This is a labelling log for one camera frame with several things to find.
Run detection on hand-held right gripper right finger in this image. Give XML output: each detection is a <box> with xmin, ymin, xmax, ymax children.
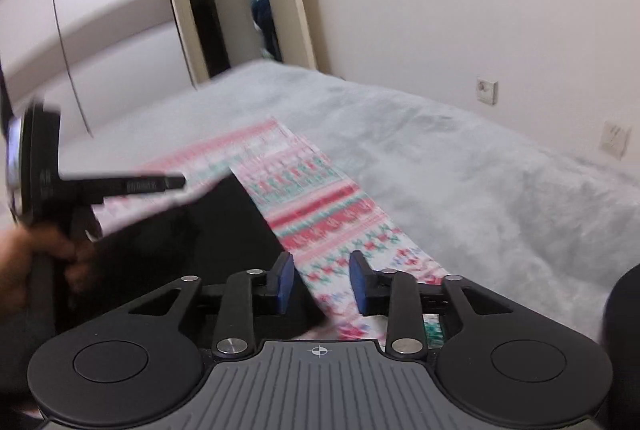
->
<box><xmin>348</xmin><ymin>250</ymin><xmax>514</xmax><ymax>356</ymax></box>

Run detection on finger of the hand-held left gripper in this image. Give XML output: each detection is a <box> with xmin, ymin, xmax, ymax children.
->
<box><xmin>87</xmin><ymin>175</ymin><xmax>187</xmax><ymax>207</ymax></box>

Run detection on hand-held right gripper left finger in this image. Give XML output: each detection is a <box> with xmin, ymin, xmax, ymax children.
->
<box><xmin>127</xmin><ymin>251</ymin><xmax>302</xmax><ymax>357</ymax></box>

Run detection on black pants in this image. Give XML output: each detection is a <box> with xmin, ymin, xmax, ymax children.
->
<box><xmin>54</xmin><ymin>172</ymin><xmax>327</xmax><ymax>342</ymax></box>

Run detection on person's left hand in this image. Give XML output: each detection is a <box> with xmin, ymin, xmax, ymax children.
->
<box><xmin>0</xmin><ymin>224</ymin><xmax>100</xmax><ymax>312</ymax></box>

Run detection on red green printed blanket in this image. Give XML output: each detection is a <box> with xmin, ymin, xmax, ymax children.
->
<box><xmin>92</xmin><ymin>116</ymin><xmax>452</xmax><ymax>347</ymax></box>

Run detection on grey fleece bed blanket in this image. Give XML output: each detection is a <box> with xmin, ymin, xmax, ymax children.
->
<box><xmin>59</xmin><ymin>59</ymin><xmax>640</xmax><ymax>347</ymax></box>

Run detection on white sliding wardrobe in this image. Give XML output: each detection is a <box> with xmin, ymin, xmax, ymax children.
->
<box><xmin>0</xmin><ymin>0</ymin><xmax>197</xmax><ymax>151</ymax></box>

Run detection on dark blue hanging garment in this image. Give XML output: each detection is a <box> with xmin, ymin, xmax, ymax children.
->
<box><xmin>251</xmin><ymin>0</ymin><xmax>282</xmax><ymax>61</ymax></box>

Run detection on white wall socket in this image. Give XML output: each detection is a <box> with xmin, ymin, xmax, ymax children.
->
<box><xmin>474</xmin><ymin>77</ymin><xmax>499</xmax><ymax>106</ymax></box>

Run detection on white light switch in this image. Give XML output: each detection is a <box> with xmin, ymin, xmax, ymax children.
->
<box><xmin>599</xmin><ymin>120</ymin><xmax>630</xmax><ymax>161</ymax></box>

